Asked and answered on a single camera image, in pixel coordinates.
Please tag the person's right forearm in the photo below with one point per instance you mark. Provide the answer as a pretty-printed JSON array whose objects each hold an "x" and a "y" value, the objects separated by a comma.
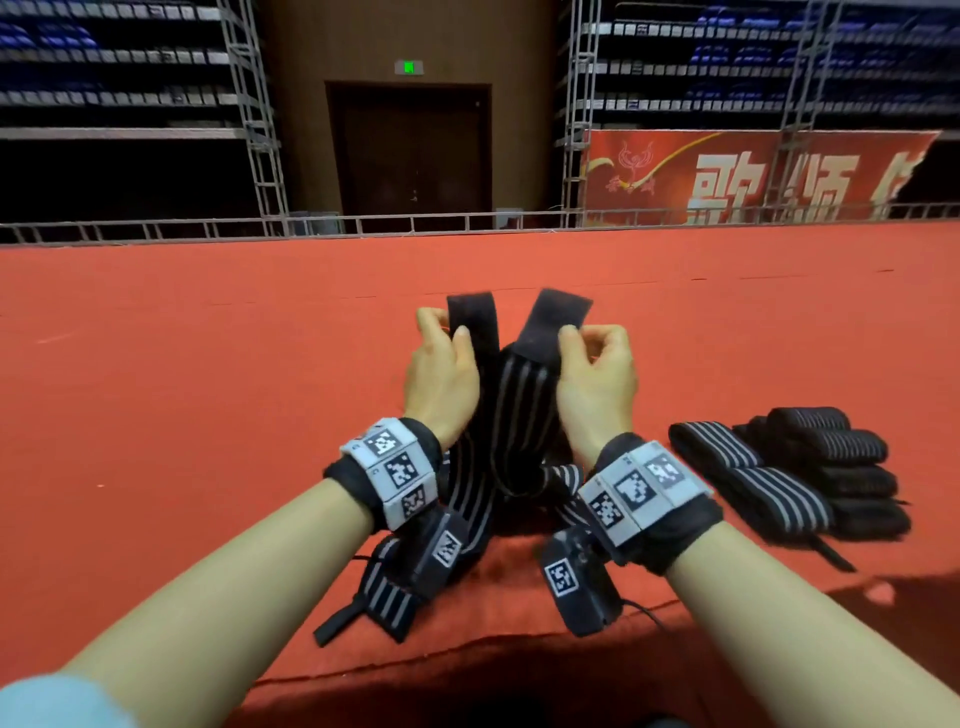
[{"x": 825, "y": 630}]

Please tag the person's left hand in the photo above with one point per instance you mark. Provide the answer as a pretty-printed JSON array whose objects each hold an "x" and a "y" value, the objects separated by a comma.
[{"x": 443, "y": 383}]

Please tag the red banner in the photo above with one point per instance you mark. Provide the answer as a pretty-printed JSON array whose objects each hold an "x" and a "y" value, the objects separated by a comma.
[{"x": 750, "y": 177}]

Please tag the person's left forearm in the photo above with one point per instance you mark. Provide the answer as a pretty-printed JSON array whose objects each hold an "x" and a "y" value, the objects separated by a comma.
[{"x": 210, "y": 615}]

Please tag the metal truss column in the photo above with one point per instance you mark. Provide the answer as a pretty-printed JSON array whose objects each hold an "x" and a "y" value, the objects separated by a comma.
[
  {"x": 258, "y": 113},
  {"x": 807, "y": 90},
  {"x": 579, "y": 98}
]

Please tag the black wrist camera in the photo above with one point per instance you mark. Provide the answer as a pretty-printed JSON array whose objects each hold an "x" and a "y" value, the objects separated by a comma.
[
  {"x": 578, "y": 585},
  {"x": 435, "y": 552}
]

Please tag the dark brown door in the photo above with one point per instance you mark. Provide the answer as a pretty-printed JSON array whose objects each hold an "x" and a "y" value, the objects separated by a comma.
[{"x": 408, "y": 158}]

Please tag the black wristband with marker tags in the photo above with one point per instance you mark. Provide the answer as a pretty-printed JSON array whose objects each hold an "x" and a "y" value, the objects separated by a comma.
[
  {"x": 390, "y": 473},
  {"x": 648, "y": 503}
]

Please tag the light blue sleeve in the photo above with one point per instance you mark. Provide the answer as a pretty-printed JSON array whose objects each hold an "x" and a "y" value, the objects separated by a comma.
[{"x": 60, "y": 705}]

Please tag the person's right hand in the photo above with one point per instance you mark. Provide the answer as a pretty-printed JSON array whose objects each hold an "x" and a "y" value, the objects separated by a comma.
[{"x": 597, "y": 393}]

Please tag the green exit sign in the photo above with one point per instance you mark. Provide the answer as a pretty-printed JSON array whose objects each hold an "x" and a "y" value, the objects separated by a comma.
[{"x": 408, "y": 66}]

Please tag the tiered bleacher seats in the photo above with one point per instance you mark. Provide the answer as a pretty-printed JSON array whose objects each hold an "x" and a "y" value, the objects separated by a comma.
[
  {"x": 705, "y": 60},
  {"x": 105, "y": 75}
]

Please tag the metal railing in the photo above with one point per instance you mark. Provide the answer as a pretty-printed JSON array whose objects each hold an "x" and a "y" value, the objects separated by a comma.
[{"x": 375, "y": 225}]

